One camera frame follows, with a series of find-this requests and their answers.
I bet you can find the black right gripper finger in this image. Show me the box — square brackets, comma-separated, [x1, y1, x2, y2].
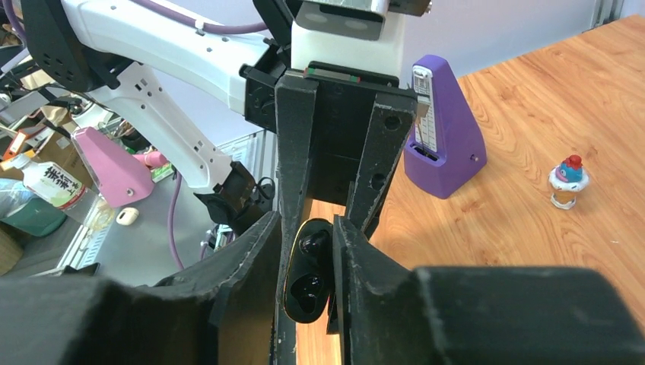
[345, 91, 417, 238]
[273, 74, 318, 364]

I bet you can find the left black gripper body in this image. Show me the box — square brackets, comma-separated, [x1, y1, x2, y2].
[303, 62, 414, 205]

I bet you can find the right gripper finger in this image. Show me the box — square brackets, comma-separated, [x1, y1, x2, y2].
[1, 212, 281, 364]
[333, 217, 644, 364]

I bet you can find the black earbud charging case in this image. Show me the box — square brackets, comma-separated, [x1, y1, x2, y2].
[282, 218, 334, 323]

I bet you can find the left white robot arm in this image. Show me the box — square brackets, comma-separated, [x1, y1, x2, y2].
[3, 1, 431, 240]

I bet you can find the white case off table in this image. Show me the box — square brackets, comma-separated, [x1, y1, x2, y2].
[116, 207, 140, 226]

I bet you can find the purple metronome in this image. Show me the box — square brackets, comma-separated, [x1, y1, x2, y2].
[403, 55, 488, 199]

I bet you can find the pink object off table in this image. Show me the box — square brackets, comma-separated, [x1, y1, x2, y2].
[71, 127, 168, 208]

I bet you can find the small clown figurine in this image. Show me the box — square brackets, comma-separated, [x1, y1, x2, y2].
[548, 154, 590, 210]

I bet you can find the clear plastic drink bottle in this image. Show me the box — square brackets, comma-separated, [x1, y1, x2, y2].
[3, 154, 116, 230]

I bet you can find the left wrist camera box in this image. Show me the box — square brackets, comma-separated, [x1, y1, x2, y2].
[291, 0, 432, 77]

